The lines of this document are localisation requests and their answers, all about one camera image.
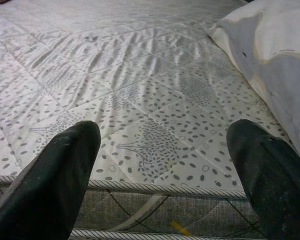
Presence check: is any white pillow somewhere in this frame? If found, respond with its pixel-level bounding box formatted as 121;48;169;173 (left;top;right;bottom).
206;0;300;166

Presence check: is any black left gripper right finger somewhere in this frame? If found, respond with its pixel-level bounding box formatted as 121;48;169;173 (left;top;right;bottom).
226;119;300;240

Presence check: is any white patterned quilted mattress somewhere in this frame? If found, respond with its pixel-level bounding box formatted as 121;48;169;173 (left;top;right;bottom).
0;0;300;240

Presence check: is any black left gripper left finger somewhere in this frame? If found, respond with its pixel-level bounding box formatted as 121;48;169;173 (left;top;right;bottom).
0;119;102;240

